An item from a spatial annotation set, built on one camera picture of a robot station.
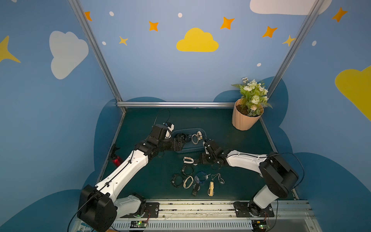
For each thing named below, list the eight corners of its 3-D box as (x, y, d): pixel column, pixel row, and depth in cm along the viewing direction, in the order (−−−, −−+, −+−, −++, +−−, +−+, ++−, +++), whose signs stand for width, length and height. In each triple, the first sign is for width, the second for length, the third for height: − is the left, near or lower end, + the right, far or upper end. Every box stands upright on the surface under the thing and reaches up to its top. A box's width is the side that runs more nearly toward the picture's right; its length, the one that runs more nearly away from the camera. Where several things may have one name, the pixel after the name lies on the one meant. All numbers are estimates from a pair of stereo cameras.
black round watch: (180, 172, 88) (180, 170, 86) (185, 164, 91) (185, 163, 89) (189, 178, 86) (189, 176, 84) (193, 170, 89) (194, 168, 87)
